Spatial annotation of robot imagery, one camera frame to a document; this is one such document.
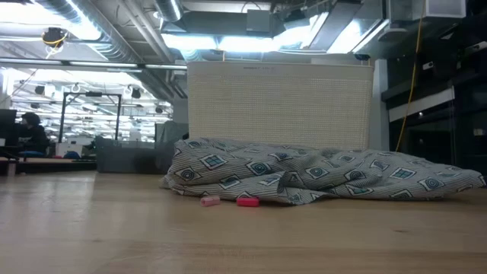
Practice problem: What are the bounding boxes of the small red capsule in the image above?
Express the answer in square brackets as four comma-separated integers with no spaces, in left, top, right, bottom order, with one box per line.
[236,196,261,209]

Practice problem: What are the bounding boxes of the small pale pink capsule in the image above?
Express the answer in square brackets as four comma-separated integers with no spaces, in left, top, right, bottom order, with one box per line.
[200,195,221,208]

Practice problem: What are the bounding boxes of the grey patterned cloth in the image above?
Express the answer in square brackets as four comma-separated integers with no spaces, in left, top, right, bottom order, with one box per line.
[159,137,487,206]

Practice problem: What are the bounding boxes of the white perforated bin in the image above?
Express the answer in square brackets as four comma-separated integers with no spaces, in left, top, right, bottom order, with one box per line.
[186,61,374,151]

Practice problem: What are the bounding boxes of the grey storage bin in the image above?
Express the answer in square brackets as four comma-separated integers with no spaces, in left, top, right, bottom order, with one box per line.
[95,120,189,175]

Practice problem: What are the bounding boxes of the black shelf unit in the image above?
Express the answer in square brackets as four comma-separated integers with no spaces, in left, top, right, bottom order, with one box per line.
[381,22,487,168]

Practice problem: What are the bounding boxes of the dark background bench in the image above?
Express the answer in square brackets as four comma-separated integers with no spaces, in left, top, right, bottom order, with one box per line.
[0,156,97,177]

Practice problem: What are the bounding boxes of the person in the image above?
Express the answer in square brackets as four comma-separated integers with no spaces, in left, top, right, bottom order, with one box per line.
[20,111,51,155]

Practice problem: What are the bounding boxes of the black monitor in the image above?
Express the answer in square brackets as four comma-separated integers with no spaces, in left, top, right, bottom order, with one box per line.
[0,109,18,148]

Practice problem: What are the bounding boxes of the yellow hanging cable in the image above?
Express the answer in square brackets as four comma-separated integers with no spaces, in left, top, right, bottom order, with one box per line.
[395,0,425,153]

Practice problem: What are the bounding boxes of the black yellow ceiling cord reel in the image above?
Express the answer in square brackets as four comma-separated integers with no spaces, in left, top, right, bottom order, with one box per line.
[41,27,70,49]

